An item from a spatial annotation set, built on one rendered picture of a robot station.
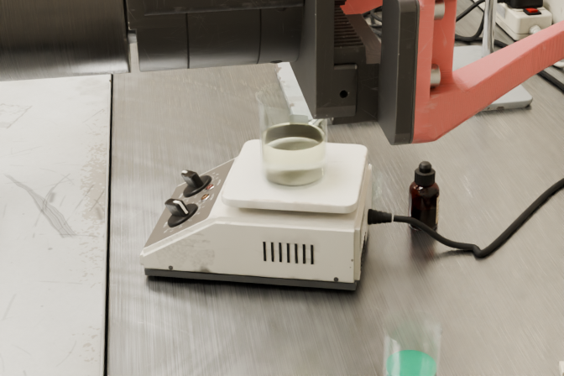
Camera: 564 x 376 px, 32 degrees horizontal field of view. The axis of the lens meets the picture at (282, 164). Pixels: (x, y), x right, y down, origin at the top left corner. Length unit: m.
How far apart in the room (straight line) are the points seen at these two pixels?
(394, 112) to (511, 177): 0.79
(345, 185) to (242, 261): 0.11
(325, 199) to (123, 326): 0.20
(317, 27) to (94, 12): 0.07
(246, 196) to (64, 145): 0.38
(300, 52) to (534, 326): 0.56
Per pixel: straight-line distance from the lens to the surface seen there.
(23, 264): 0.96
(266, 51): 0.33
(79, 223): 1.01
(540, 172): 1.09
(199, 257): 0.88
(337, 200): 0.84
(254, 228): 0.85
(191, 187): 0.95
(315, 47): 0.30
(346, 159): 0.91
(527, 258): 0.94
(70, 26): 0.31
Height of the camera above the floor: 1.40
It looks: 27 degrees down
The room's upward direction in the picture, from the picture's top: 2 degrees counter-clockwise
